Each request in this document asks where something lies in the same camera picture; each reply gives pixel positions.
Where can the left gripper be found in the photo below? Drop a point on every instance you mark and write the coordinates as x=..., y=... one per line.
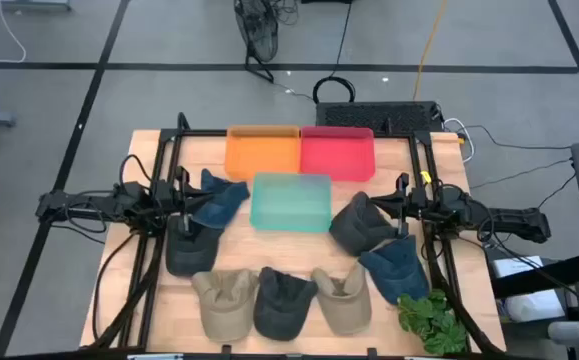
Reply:
x=184, y=200

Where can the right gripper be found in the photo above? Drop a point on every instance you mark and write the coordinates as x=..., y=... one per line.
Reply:
x=403, y=200

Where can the navy blue cap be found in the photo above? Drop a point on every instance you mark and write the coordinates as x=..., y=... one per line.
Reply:
x=394, y=272
x=224, y=207

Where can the black cap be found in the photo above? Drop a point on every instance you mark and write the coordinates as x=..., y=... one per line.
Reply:
x=359, y=225
x=281, y=305
x=189, y=255

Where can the tan cap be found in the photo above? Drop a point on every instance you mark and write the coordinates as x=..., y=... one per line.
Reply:
x=344, y=310
x=224, y=310

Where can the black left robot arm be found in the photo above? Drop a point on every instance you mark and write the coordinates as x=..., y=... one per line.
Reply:
x=129, y=197

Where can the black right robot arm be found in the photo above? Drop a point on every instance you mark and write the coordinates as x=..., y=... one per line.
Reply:
x=519, y=225

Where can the yellow tag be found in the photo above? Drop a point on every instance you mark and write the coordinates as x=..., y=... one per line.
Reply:
x=425, y=176

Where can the pink plastic bin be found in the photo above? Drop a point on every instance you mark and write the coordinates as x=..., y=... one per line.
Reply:
x=336, y=155

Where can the orange plastic bin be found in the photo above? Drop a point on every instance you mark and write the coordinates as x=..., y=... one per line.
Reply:
x=261, y=155

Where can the black mesh computer tower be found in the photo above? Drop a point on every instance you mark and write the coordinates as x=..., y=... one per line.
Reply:
x=369, y=117

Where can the teal plastic bin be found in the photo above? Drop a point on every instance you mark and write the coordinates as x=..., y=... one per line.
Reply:
x=291, y=202

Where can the green leafy plant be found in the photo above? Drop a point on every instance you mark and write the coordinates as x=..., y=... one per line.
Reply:
x=431, y=320

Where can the white box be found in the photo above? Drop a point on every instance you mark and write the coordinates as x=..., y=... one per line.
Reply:
x=516, y=267

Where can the black beam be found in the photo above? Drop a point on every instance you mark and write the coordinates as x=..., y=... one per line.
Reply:
x=544, y=277

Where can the black floor fan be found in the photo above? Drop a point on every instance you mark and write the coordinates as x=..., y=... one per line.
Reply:
x=259, y=30

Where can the white bag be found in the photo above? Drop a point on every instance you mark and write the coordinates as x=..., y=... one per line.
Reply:
x=534, y=305

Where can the gray cylinder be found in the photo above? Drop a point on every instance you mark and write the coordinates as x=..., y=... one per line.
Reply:
x=566, y=332

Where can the black aluminium table frame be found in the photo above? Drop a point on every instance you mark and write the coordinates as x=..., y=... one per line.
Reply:
x=421, y=137

